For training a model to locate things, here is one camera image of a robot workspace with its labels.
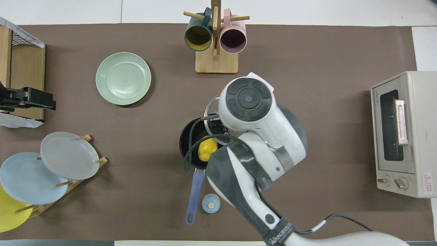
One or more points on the pale green plate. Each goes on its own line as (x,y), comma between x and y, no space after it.
(123,78)

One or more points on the wooden plate rack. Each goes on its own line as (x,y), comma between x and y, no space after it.
(44,207)

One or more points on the white plastic bag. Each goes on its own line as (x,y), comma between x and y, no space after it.
(17,122)

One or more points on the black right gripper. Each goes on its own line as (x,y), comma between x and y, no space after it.
(218,128)

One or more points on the pink mug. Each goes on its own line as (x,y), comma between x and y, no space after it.
(233,40)

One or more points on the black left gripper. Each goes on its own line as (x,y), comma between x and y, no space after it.
(34,94)

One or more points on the yellow plate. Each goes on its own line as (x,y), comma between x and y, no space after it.
(10,215)

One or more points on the brown table mat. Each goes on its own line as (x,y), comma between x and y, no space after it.
(324,136)

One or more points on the beige toaster oven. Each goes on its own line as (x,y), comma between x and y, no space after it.
(421,153)

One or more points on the wooden mug tree stand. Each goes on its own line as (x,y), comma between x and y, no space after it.
(216,63)

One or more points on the light blue plate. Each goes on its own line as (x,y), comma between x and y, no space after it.
(27,179)

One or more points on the dark teal mug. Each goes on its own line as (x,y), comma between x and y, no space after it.
(198,36)

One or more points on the glass lid blue knob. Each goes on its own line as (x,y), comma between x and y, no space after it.
(211,108)

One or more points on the grey plate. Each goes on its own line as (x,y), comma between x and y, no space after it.
(68,155)

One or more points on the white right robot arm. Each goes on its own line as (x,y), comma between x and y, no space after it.
(259,136)

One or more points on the wooden shelf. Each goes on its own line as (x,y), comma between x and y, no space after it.
(27,68)

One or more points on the dark blue saucepan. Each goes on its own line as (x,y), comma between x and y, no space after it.
(196,191)

